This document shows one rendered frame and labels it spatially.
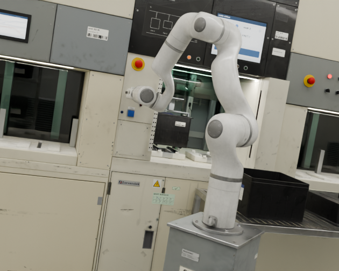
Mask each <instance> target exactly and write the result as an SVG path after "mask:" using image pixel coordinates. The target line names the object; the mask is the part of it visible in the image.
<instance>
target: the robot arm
mask: <svg viewBox="0 0 339 271"><path fill-rule="evenodd" d="M193 38H195V39H199V40H202V41H205V42H208V43H211V44H214V45H215V46H216V48H217V56H216V58H215V59H214V61H213V62H212V64H211V76H212V81H213V86H214V90H215V94H216V96H217V98H218V100H219V102H220V103H221V105H222V106H223V108H224V110H225V112H226V113H219V114H217V115H215V116H213V117H212V118H211V119H210V120H209V122H208V124H207V127H206V132H205V138H206V143H207V146H208V149H209V152H210V155H211V160H212V164H211V171H210V177H209V183H208V189H207V195H206V202H205V206H204V212H203V216H201V217H195V218H194V219H193V224H194V226H196V227H198V228H199V229H202V230H204V231H207V232H210V233H215V234H220V235H225V236H237V235H240V234H242V233H243V228H242V227H241V225H240V224H236V223H235V219H236V213H237V207H238V201H239V195H240V191H241V185H242V179H243V172H244V168H243V165H242V163H241V162H240V161H239V159H238V157H237V154H236V147H241V148H242V147H248V146H251V145H252V144H253V143H254V142H255V141H256V140H257V138H258V133H259V129H258V124H257V121H256V118H255V116H254V114H253V112H252V110H251V108H250V106H249V104H248V102H247V100H246V98H245V96H244V94H243V91H242V88H241V84H240V81H239V74H238V68H237V58H238V54H239V51H240V48H241V46H242V36H241V33H240V30H239V29H238V27H237V26H236V25H234V24H233V23H231V22H229V21H226V20H224V19H222V18H220V17H217V16H214V15H212V14H209V13H206V12H199V13H195V12H191V13H186V14H184V15H183V16H181V17H180V18H179V19H178V21H177V22H176V23H175V25H174V27H173V28H172V30H171V32H170V34H169V35H168V37H167V39H166V40H165V42H164V43H163V45H162V47H161V49H160V50H159V52H158V54H157V56H156V57H155V59H154V60H153V62H152V65H151V68H152V70H153V71H154V72H155V73H156V74H157V75H158V76H159V77H160V78H161V79H162V80H163V82H164V84H165V91H164V93H163V94H159V93H157V92H155V90H154V89H153V88H152V87H149V86H143V85H139V86H137V87H135V88H134V89H127V91H125V93H126V94H127V95H126V98H128V99H132V100H134V101H135V102H136V103H138V104H141V105H144V106H146V107H149V108H150V109H152V110H154V111H156V112H163V111H164V110H165V109H166V108H167V106H168V105H169V103H170V101H171V100H172V98H173V95H174V81H173V78H172V74H171V72H172V69H173V67H174V66H175V64H176V63H177V61H178V60H179V59H180V57H181V55H182V54H183V52H184V51H185V49H186V47H187V46H188V44H189V43H190V41H191V40H192V39H193Z"/></svg>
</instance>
